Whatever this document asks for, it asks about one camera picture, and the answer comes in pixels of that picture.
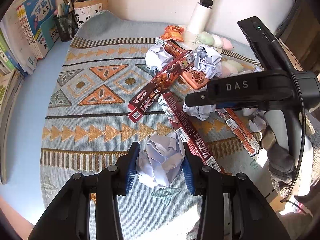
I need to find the patterned blue woven mat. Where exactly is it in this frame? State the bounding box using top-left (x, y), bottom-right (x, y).
top-left (39, 10), bottom-right (276, 240)

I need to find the Naruto long card box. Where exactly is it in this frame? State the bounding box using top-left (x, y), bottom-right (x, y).
top-left (128, 50), bottom-right (195, 122)

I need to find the tricolour dango plush on base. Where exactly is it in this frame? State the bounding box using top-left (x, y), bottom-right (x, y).
top-left (197, 31), bottom-right (233, 50)

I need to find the blue study book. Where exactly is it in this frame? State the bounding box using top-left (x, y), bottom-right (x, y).
top-left (17, 0), bottom-right (59, 60)

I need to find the capybara pink small box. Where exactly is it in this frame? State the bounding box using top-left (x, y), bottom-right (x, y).
top-left (181, 70), bottom-right (209, 90)

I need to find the black monitor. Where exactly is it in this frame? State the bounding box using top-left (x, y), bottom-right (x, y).
top-left (275, 0), bottom-right (319, 75)

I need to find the tricolour dango plush on mat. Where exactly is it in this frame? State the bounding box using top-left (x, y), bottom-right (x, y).
top-left (219, 60), bottom-right (244, 78)

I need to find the white paper ball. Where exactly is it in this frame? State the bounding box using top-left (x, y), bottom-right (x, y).
top-left (136, 132), bottom-right (185, 188)

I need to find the black mesh pen cup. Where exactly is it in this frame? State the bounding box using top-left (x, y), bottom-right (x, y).
top-left (53, 10), bottom-right (79, 42)

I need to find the dark red long box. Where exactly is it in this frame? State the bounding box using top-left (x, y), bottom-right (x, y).
top-left (158, 92), bottom-right (221, 172)

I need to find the red box under snack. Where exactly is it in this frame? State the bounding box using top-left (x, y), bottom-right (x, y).
top-left (155, 37), bottom-right (185, 58)

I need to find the crumpled paper left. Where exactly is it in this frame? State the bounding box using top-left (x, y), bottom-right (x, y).
top-left (145, 44), bottom-right (174, 71)

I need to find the stack of books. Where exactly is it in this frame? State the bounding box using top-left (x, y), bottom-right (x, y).
top-left (1, 0), bottom-right (44, 76)

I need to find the crumpled paper near lamp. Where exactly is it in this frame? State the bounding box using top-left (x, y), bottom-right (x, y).
top-left (193, 45), bottom-right (222, 80)

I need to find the gloved right hand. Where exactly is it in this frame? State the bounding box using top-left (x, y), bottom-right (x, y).
top-left (261, 110), bottom-right (319, 200)

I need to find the crumpled paper right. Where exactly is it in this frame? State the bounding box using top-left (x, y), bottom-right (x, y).
top-left (249, 111), bottom-right (267, 132)

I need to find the cardboard pen holder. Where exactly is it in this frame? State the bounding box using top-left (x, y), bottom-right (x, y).
top-left (74, 0), bottom-right (108, 28)

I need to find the orange long card box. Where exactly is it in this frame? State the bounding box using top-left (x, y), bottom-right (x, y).
top-left (216, 108), bottom-right (260, 160)

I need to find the white desk lamp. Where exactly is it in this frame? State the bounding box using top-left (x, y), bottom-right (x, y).
top-left (178, 0), bottom-right (214, 50)

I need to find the orange snack plush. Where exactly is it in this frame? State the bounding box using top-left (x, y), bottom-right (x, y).
top-left (160, 25), bottom-right (184, 42)

